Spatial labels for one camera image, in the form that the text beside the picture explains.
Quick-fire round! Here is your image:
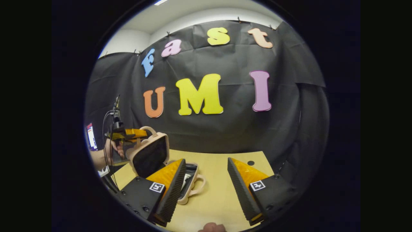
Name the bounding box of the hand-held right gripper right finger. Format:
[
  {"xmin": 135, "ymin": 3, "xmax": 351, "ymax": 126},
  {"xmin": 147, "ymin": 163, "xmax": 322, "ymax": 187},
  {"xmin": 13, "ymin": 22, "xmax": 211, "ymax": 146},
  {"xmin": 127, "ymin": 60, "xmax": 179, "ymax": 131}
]
[{"xmin": 227, "ymin": 157, "xmax": 298, "ymax": 226}]

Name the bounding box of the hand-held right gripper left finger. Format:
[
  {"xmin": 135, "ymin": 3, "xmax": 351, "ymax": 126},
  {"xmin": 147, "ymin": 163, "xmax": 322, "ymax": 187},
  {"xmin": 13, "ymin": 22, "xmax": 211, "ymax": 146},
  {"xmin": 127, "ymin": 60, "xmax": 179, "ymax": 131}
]
[{"xmin": 117, "ymin": 159, "xmax": 187, "ymax": 227}]

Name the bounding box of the pink beige suitcase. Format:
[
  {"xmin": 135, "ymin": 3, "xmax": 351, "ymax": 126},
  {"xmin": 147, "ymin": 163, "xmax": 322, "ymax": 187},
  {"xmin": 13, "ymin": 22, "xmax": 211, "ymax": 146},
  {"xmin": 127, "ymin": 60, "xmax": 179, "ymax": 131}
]
[{"xmin": 127, "ymin": 126, "xmax": 206, "ymax": 205}]

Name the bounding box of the lit monitor screen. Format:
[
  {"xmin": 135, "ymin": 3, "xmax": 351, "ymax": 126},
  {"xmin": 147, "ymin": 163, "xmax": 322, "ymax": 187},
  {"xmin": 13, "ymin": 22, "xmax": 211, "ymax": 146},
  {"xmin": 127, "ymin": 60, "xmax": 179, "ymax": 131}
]
[{"xmin": 86, "ymin": 122, "xmax": 98, "ymax": 151}]

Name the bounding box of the row of black cloth clips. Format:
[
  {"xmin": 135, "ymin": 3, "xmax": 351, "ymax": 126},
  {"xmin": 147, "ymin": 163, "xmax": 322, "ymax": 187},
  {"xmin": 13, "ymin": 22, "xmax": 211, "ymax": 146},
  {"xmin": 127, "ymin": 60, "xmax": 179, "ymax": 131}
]
[{"xmin": 102, "ymin": 17, "xmax": 278, "ymax": 58}]

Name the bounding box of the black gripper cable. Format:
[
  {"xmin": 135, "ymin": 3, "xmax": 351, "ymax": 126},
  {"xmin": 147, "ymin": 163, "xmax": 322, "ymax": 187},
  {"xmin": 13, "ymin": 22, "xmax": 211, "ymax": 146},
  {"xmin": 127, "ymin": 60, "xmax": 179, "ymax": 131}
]
[{"xmin": 102, "ymin": 110, "xmax": 117, "ymax": 189}]

